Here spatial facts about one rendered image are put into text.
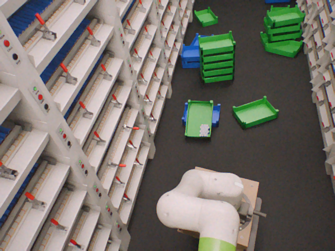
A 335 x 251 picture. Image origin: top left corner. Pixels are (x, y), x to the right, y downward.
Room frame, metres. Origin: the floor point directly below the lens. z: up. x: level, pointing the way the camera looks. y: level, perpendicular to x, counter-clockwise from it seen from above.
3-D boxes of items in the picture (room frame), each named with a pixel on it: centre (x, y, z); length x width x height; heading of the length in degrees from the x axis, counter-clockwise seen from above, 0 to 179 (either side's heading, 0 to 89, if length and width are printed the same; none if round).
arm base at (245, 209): (0.67, -0.26, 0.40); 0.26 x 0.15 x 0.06; 58
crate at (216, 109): (1.72, -0.28, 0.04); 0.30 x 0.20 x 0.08; 71
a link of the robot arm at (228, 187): (0.70, -0.20, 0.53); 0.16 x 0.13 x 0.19; 66
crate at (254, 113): (1.64, -0.71, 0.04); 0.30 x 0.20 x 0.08; 100
